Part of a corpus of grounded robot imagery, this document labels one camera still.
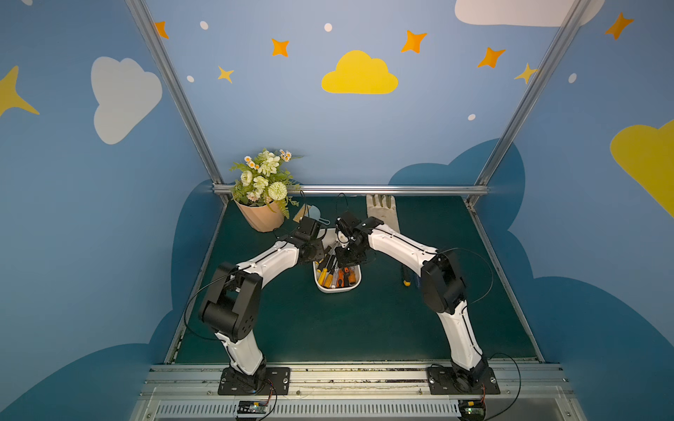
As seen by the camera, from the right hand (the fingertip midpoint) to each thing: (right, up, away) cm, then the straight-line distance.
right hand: (343, 262), depth 93 cm
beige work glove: (+19, +21, +25) cm, 38 cm away
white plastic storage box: (-5, -5, +1) cm, 7 cm away
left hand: (-9, +5, +2) cm, 11 cm away
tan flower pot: (-31, +16, +5) cm, 35 cm away
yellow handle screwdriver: (-7, -4, 0) cm, 8 cm away
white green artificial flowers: (-26, +28, -6) cm, 39 cm away
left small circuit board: (-26, -37, -21) cm, 50 cm away
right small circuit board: (+37, -39, -20) cm, 57 cm away
